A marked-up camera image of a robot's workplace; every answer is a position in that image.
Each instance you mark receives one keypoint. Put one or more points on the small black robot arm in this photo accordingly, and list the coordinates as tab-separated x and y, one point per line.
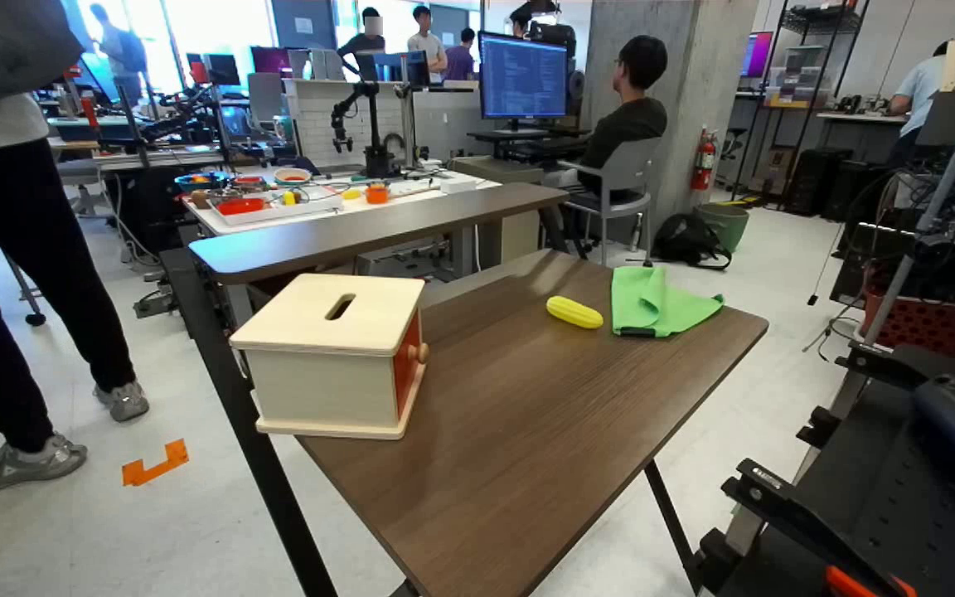
359	127

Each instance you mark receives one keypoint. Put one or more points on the dark wooden front table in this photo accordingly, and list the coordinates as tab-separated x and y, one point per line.
521	433

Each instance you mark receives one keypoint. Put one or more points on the cream wooden slot box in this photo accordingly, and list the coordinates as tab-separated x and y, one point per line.
335	355

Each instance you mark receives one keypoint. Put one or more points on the green folded cloth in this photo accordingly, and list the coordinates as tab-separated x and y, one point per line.
643	304

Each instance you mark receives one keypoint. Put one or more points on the grey office chair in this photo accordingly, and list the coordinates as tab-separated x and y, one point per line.
609	193

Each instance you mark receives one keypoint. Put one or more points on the white tray with toys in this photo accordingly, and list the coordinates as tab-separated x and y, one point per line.
318	196

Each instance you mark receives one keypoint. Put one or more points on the computer monitor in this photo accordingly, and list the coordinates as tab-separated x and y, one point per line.
521	78

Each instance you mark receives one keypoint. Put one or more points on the black backpack on floor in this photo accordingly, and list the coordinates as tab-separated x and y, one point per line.
691	238

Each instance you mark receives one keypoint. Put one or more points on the seated person in black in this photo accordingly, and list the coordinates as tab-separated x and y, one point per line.
642	60

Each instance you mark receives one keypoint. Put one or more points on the red fire extinguisher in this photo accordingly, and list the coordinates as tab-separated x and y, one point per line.
703	163

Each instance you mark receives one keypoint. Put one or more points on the orange floor tape marker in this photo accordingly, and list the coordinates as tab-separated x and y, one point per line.
143	472

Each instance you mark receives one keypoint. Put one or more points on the black metal shelf rack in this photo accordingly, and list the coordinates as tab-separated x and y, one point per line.
805	60

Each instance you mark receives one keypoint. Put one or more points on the red perforated crate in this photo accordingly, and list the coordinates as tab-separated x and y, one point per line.
921	321

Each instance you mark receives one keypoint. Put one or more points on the black equipment cart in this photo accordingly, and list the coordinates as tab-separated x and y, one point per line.
870	514

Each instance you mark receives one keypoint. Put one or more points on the standing person black trousers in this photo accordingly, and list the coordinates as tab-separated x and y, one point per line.
41	232

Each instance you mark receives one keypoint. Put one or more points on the person in light shirt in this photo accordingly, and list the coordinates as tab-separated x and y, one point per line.
916	89

